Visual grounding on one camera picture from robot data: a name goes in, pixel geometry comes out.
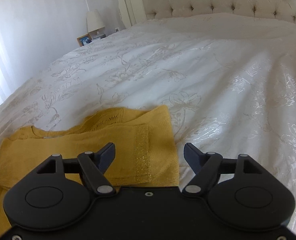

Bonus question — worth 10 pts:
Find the white bedside lamp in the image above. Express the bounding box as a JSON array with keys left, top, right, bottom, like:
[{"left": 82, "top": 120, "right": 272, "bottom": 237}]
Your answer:
[{"left": 86, "top": 10, "right": 105, "bottom": 34}]

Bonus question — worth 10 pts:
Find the mustard yellow knit garment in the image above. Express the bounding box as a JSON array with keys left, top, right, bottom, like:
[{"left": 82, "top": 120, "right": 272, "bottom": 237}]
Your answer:
[{"left": 0, "top": 104, "right": 179, "bottom": 239}]

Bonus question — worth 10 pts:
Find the white floral bedspread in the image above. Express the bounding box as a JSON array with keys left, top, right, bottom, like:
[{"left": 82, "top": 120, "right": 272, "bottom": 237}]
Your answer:
[{"left": 0, "top": 13, "right": 296, "bottom": 236}]

